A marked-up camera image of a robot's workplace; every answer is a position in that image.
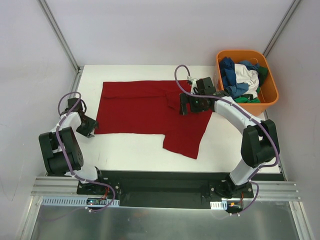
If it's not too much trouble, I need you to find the aluminium corner post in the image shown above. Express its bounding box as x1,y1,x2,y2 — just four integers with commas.
262,0,303,58
37,0,81,73

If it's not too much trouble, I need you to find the red t-shirt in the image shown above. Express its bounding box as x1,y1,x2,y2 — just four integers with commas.
94,80,212,159

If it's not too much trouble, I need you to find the white t-shirt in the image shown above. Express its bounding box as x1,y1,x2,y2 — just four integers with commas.
234,63,259,98

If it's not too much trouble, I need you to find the left aluminium corner post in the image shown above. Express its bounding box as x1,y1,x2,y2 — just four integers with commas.
37,0,81,73

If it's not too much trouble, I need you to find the right aluminium corner post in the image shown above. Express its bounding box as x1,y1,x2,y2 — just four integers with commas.
262,0,303,58

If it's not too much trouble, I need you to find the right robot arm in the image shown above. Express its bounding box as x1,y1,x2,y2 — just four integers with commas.
179,91,280,199

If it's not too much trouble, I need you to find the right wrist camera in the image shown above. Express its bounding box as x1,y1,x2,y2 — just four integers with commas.
187,77,216,96

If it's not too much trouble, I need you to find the aluminium frame rail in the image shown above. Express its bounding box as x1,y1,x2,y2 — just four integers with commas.
31,176,303,202

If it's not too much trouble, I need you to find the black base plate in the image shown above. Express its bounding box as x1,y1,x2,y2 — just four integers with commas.
76,169,255,208

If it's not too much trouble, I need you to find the blue t-shirt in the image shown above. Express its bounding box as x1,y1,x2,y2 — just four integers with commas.
218,56,261,99

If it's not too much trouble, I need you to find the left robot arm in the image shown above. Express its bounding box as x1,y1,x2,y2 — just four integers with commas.
38,112,106,195

